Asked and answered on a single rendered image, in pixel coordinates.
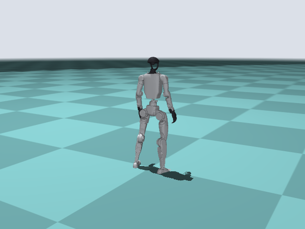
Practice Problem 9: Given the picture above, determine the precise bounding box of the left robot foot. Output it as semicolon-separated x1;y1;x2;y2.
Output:
133;160;141;168

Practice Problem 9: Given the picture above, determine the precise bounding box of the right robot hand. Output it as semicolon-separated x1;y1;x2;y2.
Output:
169;109;177;123

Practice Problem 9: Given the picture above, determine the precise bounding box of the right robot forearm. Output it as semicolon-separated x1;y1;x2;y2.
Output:
166;91;174;111

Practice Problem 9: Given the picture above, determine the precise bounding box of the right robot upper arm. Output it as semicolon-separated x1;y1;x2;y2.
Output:
160;74;169;97

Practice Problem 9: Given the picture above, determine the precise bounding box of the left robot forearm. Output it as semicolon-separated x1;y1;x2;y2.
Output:
136;95;142;109

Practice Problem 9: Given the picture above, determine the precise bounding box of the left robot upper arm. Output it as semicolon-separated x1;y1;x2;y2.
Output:
136;75;144;96

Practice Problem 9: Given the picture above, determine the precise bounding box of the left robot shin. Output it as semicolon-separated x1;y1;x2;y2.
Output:
135;135;143;163

